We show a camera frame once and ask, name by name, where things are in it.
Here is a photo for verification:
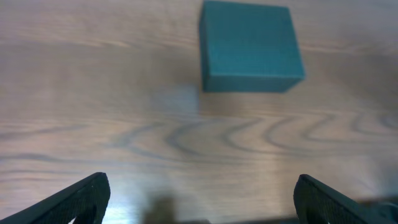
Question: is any black gift box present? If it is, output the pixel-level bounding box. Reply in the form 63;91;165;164
198;1;305;93

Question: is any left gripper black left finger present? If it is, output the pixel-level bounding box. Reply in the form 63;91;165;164
1;172;111;224

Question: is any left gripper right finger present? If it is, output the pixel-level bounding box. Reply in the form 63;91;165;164
294;174;397;224

